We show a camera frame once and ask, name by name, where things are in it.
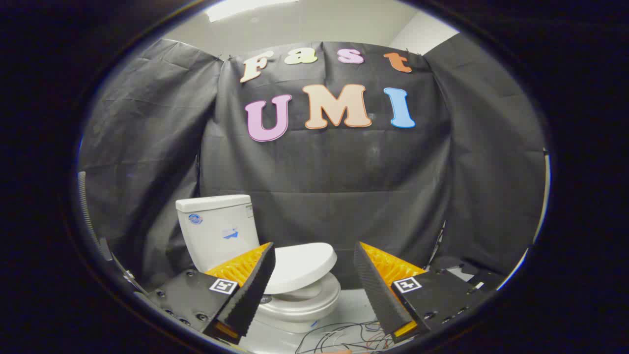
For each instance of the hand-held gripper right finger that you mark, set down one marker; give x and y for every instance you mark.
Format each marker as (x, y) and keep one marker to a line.
(376, 290)

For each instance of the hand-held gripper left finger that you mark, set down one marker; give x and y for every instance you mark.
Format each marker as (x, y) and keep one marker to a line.
(255, 285)

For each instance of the white toilet lid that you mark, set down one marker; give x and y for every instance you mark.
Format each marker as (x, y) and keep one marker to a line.
(304, 265)

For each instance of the white ceramic toilet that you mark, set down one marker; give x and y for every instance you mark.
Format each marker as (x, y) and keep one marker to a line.
(216, 231)

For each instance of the black backdrop cloth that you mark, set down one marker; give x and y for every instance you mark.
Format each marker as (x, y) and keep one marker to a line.
(334, 177)

